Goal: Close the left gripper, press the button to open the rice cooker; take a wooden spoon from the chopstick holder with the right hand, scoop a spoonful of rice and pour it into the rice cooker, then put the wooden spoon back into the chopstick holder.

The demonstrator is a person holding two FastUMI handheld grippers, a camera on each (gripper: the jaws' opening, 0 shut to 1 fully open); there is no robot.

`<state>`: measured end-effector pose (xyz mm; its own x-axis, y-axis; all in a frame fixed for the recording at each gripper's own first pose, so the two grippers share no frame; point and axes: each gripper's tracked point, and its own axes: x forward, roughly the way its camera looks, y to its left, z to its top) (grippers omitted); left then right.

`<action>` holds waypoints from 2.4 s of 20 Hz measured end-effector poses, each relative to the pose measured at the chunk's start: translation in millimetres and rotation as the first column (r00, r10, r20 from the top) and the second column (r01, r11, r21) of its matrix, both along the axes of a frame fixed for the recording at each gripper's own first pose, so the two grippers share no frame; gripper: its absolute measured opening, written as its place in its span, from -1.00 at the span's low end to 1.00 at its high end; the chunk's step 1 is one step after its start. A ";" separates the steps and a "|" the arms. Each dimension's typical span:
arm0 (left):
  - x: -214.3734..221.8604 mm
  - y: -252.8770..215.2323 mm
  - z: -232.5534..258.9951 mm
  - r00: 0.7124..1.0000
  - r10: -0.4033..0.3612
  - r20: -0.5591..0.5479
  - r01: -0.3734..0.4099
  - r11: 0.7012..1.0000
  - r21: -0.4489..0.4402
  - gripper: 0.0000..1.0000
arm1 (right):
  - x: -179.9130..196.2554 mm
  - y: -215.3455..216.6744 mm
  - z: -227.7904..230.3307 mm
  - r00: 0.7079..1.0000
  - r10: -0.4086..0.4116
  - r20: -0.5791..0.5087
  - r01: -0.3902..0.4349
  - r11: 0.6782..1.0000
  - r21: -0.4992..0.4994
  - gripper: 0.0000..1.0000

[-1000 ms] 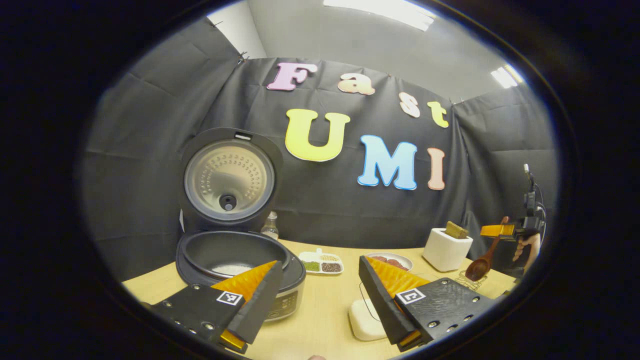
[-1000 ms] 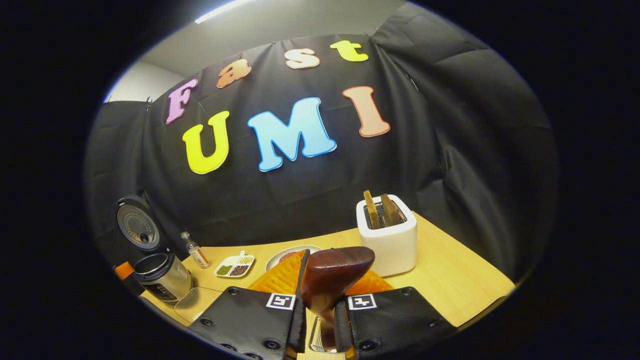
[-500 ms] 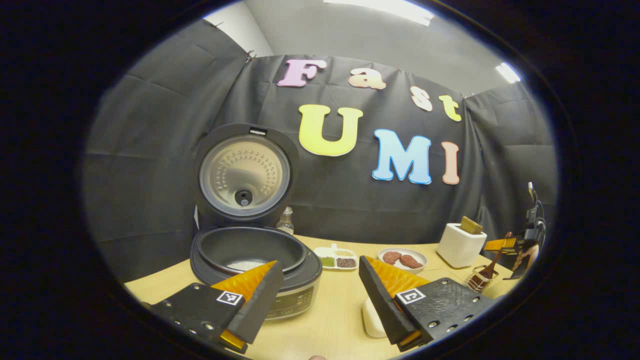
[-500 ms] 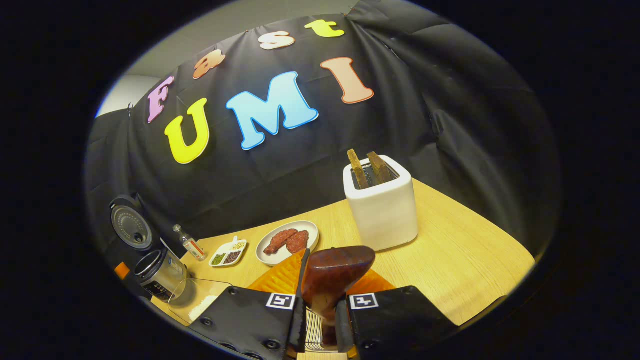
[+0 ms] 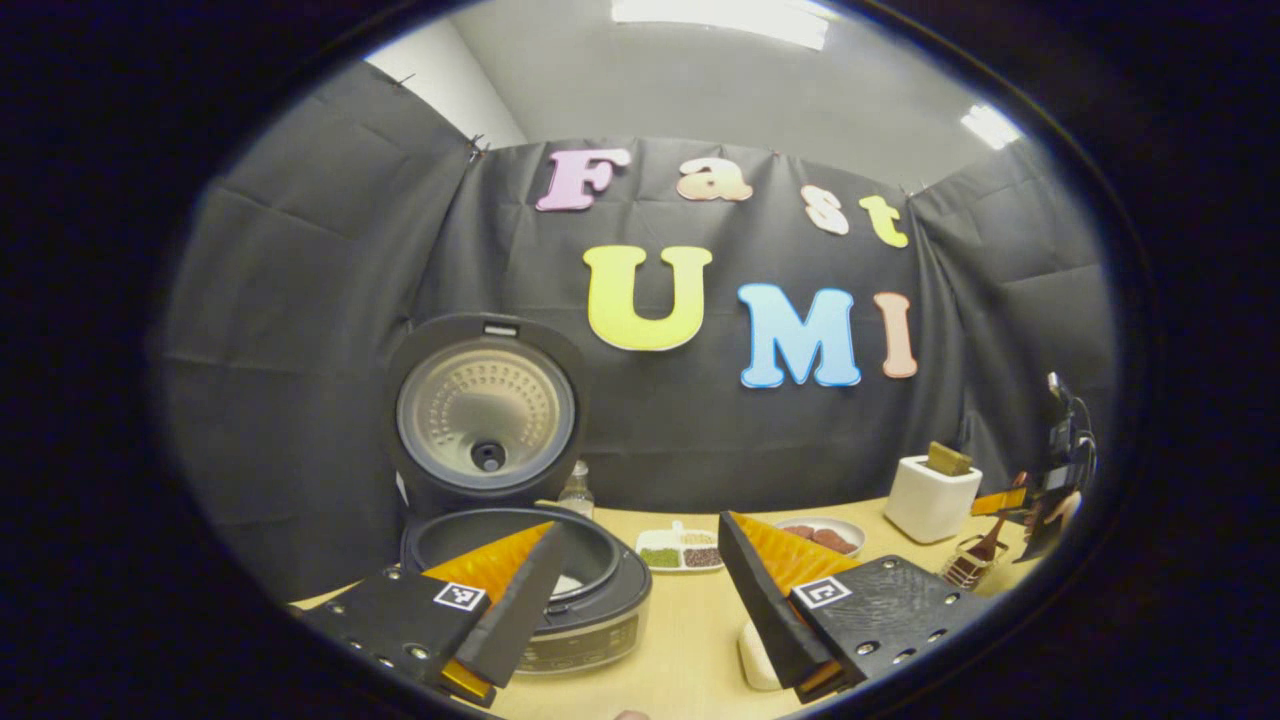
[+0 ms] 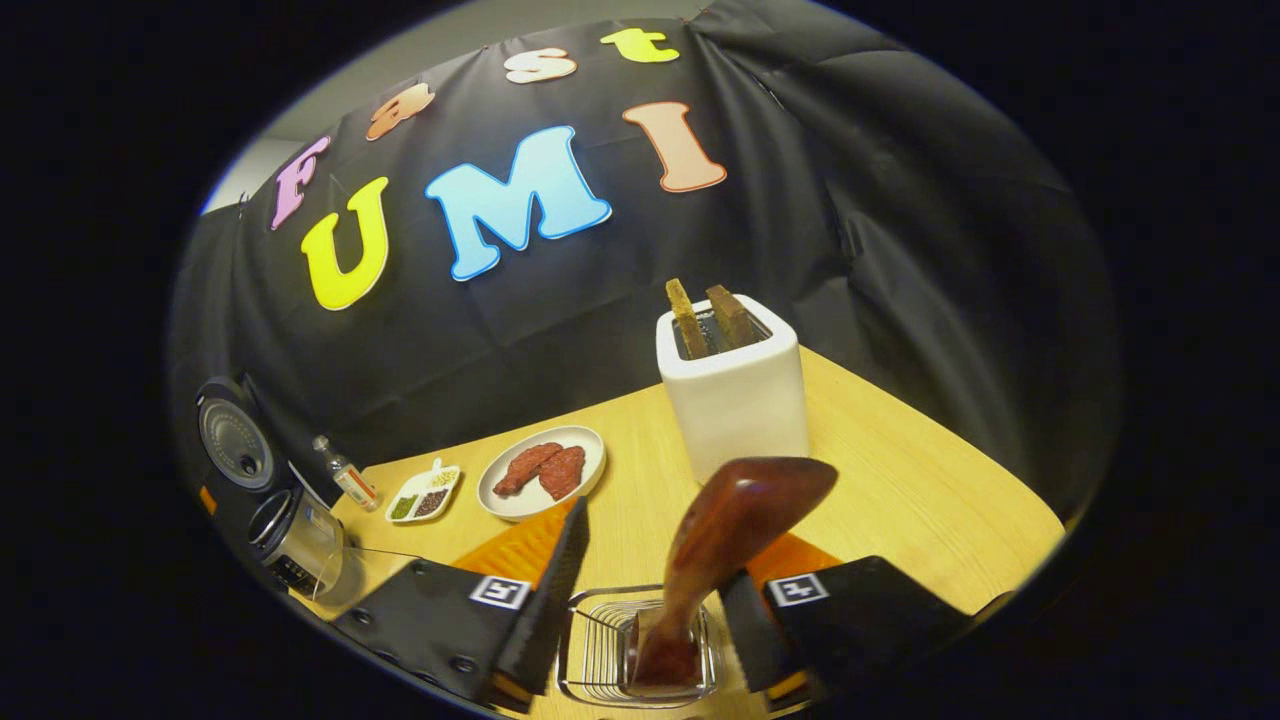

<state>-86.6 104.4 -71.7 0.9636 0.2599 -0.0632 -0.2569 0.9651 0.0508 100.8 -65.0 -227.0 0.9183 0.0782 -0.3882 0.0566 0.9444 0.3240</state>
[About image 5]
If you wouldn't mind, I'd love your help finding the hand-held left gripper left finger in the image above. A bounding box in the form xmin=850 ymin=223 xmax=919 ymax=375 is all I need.
xmin=300 ymin=520 xmax=569 ymax=709

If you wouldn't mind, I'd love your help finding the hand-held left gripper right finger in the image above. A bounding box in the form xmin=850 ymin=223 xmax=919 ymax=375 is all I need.
xmin=714 ymin=512 xmax=991 ymax=703

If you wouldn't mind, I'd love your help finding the brown wooden spoon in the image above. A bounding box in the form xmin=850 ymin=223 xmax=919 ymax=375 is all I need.
xmin=965 ymin=472 xmax=1029 ymax=579

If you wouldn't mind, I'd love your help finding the clear glass chopstick holder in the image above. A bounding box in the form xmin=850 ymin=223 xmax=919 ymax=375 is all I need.
xmin=940 ymin=535 xmax=1009 ymax=593

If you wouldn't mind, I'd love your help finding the silver black rice cooker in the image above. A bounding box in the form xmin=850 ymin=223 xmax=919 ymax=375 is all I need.
xmin=385 ymin=313 xmax=653 ymax=676

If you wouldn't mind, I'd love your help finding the white toaster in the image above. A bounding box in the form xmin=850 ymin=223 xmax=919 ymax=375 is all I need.
xmin=884 ymin=455 xmax=984 ymax=545

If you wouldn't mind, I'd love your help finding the white divided bean dish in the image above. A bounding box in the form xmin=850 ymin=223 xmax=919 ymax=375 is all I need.
xmin=636 ymin=520 xmax=725 ymax=574

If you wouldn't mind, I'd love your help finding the white round plate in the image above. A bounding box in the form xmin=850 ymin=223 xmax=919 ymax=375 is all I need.
xmin=775 ymin=516 xmax=867 ymax=558

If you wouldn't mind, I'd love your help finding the black backdrop cloth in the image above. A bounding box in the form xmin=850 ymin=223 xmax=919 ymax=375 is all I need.
xmin=150 ymin=60 xmax=1119 ymax=606

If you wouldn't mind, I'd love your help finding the small ceiling light panel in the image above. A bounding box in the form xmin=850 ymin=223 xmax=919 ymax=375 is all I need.
xmin=960 ymin=103 xmax=1023 ymax=151

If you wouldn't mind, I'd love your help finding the large ceiling light panel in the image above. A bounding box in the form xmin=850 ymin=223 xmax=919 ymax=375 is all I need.
xmin=610 ymin=0 xmax=831 ymax=51

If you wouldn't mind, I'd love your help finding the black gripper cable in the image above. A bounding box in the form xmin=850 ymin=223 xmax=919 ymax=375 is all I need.
xmin=1066 ymin=395 xmax=1100 ymax=471

